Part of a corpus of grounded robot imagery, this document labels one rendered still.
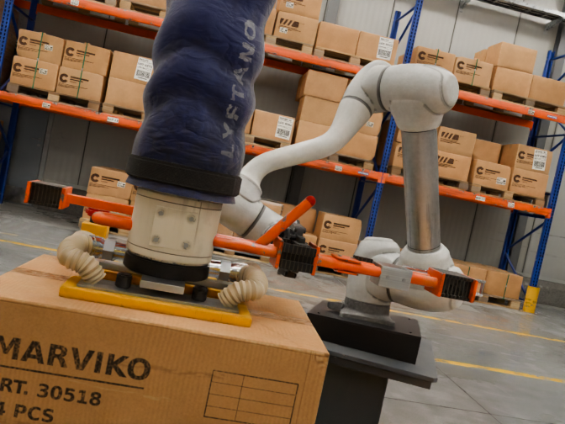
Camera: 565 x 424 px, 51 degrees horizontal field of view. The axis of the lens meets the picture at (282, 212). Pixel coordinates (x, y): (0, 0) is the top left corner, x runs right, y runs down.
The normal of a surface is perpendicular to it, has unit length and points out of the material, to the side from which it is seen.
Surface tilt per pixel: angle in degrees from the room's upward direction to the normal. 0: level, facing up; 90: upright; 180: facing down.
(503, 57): 91
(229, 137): 73
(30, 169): 90
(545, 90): 91
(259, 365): 90
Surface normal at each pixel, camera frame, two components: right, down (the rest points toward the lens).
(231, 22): 0.55, -0.02
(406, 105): -0.60, 0.43
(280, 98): 0.13, 0.08
